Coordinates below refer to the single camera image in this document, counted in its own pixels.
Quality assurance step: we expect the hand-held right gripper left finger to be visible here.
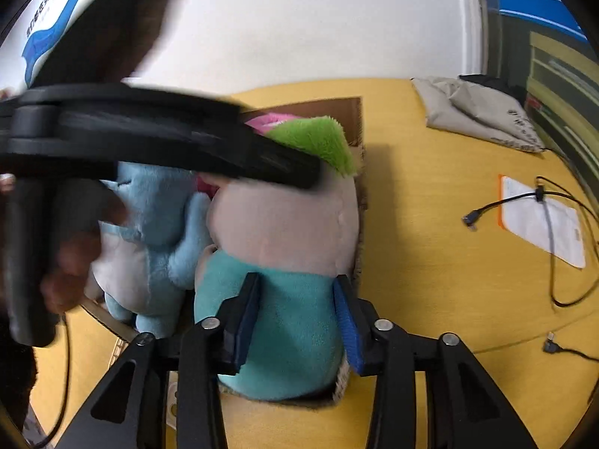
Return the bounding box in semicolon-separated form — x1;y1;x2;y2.
58;271;261;449

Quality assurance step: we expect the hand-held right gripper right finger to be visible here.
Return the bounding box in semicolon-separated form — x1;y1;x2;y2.
333;274;539;449

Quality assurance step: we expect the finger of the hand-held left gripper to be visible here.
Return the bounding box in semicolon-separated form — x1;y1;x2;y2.
122;82;245;123
122;119;325;191

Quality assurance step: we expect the teal plush with green hair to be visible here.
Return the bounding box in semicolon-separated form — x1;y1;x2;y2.
193;116;361;400

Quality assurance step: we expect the brown cardboard box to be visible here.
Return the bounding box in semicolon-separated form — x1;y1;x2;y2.
84;97;370;407

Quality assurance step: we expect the light blue plush toy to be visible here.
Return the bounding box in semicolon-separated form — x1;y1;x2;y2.
91;161;213;340

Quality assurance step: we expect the person's left hand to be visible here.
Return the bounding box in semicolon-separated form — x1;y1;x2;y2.
40;182;128;315

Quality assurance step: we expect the grey fabric bag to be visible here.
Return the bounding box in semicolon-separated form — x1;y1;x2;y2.
412;75;548;154

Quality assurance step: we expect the white pouch with orange edge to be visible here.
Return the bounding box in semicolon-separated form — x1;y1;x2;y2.
497;174;587;269

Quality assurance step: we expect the glass partition with blue band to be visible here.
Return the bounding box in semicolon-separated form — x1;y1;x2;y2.
482;0;599;174

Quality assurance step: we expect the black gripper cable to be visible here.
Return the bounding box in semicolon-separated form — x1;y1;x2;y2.
28;315;71;445

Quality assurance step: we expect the black looped usb cable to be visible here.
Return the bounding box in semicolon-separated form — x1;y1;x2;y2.
463;176;599;308

